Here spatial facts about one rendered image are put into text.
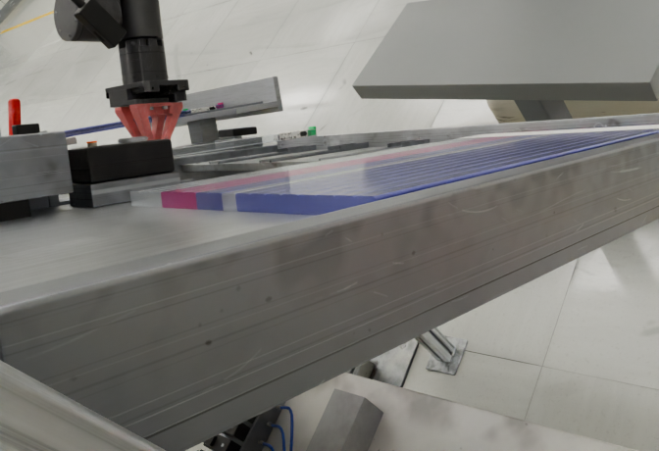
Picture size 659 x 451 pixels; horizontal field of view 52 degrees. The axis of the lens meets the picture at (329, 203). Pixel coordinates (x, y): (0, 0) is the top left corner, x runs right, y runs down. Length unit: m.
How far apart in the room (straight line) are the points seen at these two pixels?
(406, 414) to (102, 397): 0.66
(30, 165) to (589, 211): 0.39
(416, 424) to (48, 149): 0.52
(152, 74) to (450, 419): 0.55
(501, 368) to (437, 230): 1.26
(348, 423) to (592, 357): 0.78
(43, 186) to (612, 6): 0.92
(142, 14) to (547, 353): 1.07
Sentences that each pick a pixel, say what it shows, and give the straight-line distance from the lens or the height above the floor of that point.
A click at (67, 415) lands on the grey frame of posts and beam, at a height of 1.21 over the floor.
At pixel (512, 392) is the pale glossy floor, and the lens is 1.54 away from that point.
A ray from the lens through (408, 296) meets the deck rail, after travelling 0.31.
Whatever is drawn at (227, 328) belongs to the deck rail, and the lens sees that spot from 0.24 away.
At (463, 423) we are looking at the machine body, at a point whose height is 0.62.
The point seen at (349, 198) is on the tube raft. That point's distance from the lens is 0.35.
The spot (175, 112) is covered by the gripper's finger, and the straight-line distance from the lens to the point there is 0.91.
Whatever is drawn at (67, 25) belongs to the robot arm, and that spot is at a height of 1.12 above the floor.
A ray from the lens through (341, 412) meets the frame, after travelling 0.84.
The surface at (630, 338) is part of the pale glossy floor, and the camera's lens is 1.51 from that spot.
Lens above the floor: 1.29
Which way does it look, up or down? 36 degrees down
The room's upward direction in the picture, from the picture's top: 43 degrees counter-clockwise
